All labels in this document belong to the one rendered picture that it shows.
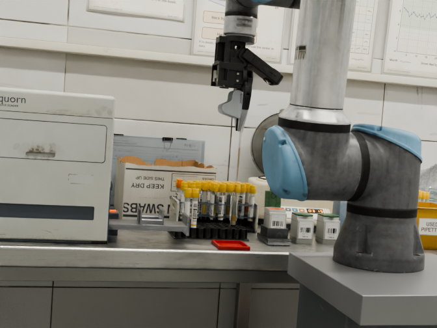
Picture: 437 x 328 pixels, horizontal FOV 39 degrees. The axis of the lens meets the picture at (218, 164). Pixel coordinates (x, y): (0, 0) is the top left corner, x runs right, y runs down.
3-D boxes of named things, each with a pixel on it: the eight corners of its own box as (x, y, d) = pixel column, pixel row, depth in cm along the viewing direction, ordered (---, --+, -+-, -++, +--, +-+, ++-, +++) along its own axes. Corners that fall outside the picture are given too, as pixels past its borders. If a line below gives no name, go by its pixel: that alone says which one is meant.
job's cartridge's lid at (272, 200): (265, 187, 143) (264, 187, 144) (264, 207, 143) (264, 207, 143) (281, 187, 144) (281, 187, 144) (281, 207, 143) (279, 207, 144)
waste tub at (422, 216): (404, 248, 144) (408, 206, 144) (379, 238, 157) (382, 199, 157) (456, 250, 147) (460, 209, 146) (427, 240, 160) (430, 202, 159)
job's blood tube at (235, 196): (229, 235, 144) (233, 192, 143) (228, 234, 145) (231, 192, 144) (235, 235, 144) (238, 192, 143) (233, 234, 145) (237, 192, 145)
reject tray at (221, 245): (218, 250, 128) (218, 246, 128) (211, 243, 134) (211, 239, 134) (250, 250, 129) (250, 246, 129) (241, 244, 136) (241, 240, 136)
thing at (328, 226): (322, 244, 143) (324, 215, 142) (315, 240, 147) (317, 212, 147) (338, 245, 144) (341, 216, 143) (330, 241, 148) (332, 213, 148)
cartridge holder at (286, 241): (267, 245, 136) (268, 229, 136) (256, 237, 145) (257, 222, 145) (291, 246, 138) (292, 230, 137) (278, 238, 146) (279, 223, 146)
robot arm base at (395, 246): (439, 274, 98) (444, 213, 98) (346, 271, 97) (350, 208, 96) (404, 255, 113) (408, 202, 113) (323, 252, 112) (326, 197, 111)
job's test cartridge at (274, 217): (268, 237, 139) (270, 209, 138) (262, 233, 143) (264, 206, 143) (285, 237, 139) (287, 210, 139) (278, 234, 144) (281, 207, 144)
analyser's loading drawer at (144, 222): (90, 233, 125) (91, 207, 125) (89, 227, 132) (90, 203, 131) (188, 235, 130) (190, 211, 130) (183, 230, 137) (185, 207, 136)
